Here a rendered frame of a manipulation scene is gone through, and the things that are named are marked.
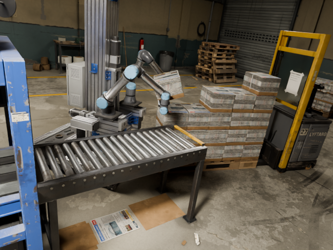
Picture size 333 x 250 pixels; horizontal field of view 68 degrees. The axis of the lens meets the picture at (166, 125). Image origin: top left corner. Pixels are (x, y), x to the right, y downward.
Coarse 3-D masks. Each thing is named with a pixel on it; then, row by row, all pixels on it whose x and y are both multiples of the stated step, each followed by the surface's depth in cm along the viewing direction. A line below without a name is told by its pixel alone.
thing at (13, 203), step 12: (0, 156) 167; (12, 156) 170; (0, 168) 155; (12, 168) 157; (0, 180) 145; (12, 180) 146; (0, 192) 135; (12, 192) 137; (0, 204) 129; (12, 204) 133; (0, 216) 132
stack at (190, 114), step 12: (168, 108) 296; (180, 108) 300; (192, 108) 306; (204, 108) 311; (156, 120) 321; (168, 120) 286; (180, 120) 290; (192, 120) 296; (204, 120) 300; (216, 120) 305; (228, 120) 311; (240, 120) 316; (180, 132) 297; (192, 132) 302; (204, 132) 307; (216, 132) 312; (228, 132) 318; (240, 132) 323; (216, 156) 327; (228, 156) 333; (240, 156) 339; (204, 168) 329; (216, 168) 337; (228, 168) 341
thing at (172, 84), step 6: (162, 78) 263; (168, 78) 254; (174, 78) 254; (162, 84) 256; (168, 84) 257; (174, 84) 257; (180, 84) 257; (168, 90) 259; (174, 90) 259; (180, 90) 259; (156, 96) 261
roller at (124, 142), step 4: (120, 136) 216; (120, 140) 212; (124, 140) 210; (124, 144) 207; (128, 144) 204; (128, 148) 201; (132, 148) 199; (132, 152) 196; (136, 152) 194; (136, 156) 191; (140, 156) 189
